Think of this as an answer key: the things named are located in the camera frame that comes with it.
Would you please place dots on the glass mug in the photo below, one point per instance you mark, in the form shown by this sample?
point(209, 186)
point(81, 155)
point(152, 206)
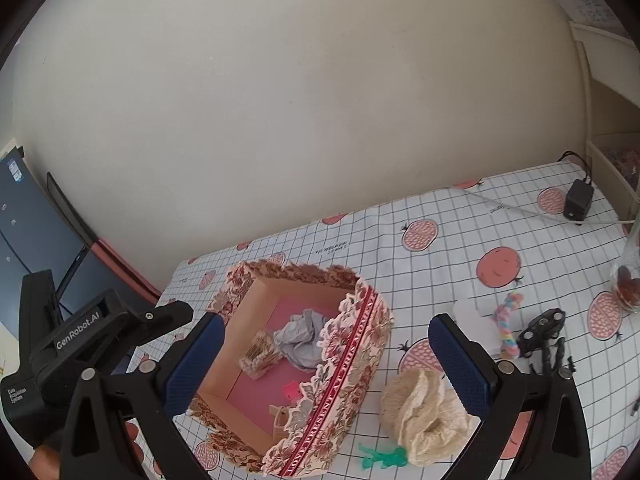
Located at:
point(627, 280)

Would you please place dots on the cream knitted scrunchie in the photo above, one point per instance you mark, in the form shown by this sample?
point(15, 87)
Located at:
point(425, 420)

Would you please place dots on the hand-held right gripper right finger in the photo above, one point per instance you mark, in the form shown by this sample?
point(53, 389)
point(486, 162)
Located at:
point(460, 365)

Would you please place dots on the black hair clip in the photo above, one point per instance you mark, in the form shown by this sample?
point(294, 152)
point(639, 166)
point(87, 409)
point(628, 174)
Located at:
point(542, 327)

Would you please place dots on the green plastic clip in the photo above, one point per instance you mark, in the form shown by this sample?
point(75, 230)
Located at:
point(385, 457)

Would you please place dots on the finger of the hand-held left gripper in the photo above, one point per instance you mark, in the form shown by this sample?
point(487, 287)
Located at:
point(165, 317)

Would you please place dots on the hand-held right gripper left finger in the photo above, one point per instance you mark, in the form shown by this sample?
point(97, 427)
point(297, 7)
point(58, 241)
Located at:
point(195, 360)

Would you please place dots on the white shelf unit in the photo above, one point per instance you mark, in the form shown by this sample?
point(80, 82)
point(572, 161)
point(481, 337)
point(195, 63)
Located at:
point(610, 110)

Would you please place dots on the floral paper gift box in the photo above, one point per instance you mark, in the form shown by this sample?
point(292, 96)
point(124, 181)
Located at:
point(340, 385)

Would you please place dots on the blue cabinet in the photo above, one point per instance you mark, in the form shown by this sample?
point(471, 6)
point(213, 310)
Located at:
point(25, 230)

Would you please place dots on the clear plastic bag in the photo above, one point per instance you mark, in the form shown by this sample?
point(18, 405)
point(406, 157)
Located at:
point(475, 320)

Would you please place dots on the black board with pink edge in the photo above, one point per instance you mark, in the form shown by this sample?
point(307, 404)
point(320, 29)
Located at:
point(110, 255)

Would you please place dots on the white paper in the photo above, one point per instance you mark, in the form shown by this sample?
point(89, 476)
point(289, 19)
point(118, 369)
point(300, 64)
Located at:
point(302, 340)

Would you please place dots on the desktop with checked tablecloth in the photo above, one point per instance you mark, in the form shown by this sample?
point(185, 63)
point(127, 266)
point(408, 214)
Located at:
point(425, 270)

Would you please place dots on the black power adapter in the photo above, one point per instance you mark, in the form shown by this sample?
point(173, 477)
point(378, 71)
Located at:
point(577, 200)

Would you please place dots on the pink hair roller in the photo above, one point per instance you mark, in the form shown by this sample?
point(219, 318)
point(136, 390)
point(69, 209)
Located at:
point(292, 391)

